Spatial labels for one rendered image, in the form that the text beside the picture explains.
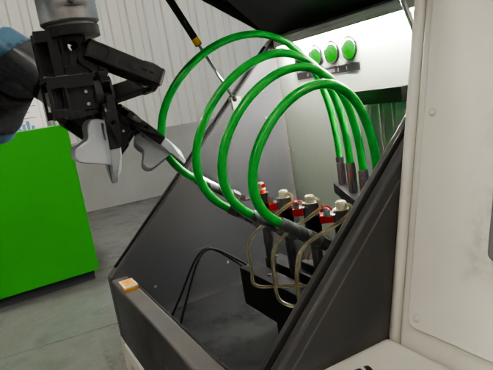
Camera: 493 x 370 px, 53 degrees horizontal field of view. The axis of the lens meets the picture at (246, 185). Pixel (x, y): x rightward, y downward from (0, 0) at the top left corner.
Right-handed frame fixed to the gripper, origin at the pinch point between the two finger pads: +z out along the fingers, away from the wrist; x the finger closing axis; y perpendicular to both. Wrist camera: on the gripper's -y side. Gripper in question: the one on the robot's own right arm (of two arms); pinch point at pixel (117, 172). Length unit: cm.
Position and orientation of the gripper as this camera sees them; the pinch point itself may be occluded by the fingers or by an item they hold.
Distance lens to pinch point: 71.5
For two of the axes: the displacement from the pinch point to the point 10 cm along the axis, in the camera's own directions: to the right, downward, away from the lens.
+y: -8.6, 2.2, -4.5
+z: 1.6, 9.7, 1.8
